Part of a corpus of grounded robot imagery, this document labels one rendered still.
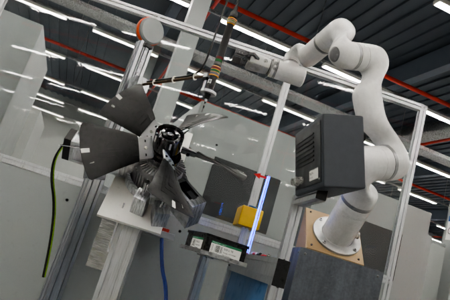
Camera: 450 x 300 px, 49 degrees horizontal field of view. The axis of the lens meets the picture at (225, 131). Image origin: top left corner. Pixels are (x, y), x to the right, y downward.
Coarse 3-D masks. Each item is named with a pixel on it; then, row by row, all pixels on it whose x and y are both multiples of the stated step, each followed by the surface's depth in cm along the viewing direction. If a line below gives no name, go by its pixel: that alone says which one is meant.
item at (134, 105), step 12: (132, 96) 214; (144, 96) 213; (108, 108) 213; (120, 108) 212; (132, 108) 211; (144, 108) 210; (120, 120) 210; (132, 120) 209; (144, 120) 207; (132, 132) 208
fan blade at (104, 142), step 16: (80, 128) 186; (96, 128) 188; (80, 144) 183; (96, 144) 186; (112, 144) 188; (128, 144) 192; (96, 160) 184; (112, 160) 188; (128, 160) 192; (96, 176) 183
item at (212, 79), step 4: (236, 8) 219; (232, 12) 217; (236, 12) 218; (232, 16) 220; (236, 16) 218; (212, 76) 209; (216, 76) 210; (208, 80) 209; (212, 80) 209; (208, 84) 208; (212, 84) 208; (208, 88) 208; (212, 88) 209; (204, 92) 208; (204, 96) 208; (208, 96) 207
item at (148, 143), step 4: (140, 140) 195; (144, 140) 196; (148, 140) 197; (152, 140) 198; (140, 144) 195; (144, 144) 196; (148, 144) 197; (152, 144) 198; (140, 148) 195; (148, 148) 197; (152, 148) 198; (140, 152) 195; (144, 152) 196; (148, 152) 197; (152, 152) 198; (140, 156) 195; (144, 156) 196; (148, 156) 197; (152, 156) 198
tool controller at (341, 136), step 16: (304, 128) 141; (320, 128) 126; (336, 128) 125; (352, 128) 125; (304, 144) 138; (320, 144) 125; (336, 144) 124; (352, 144) 124; (304, 160) 137; (320, 160) 124; (336, 160) 123; (352, 160) 123; (304, 176) 136; (320, 176) 123; (336, 176) 122; (352, 176) 122; (304, 192) 137; (336, 192) 132
